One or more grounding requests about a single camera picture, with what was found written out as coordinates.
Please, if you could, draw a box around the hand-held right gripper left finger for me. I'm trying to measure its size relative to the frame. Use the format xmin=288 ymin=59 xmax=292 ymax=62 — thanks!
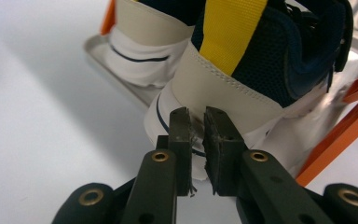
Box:
xmin=120 ymin=106 xmax=194 ymax=224

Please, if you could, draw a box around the navy beige sneaker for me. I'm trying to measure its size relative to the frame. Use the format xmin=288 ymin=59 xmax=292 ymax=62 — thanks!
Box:
xmin=103 ymin=0 xmax=207 ymax=90
xmin=143 ymin=0 xmax=355 ymax=182

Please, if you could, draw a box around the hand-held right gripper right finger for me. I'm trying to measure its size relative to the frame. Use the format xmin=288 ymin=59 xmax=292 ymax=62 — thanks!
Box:
xmin=202 ymin=105 xmax=335 ymax=224

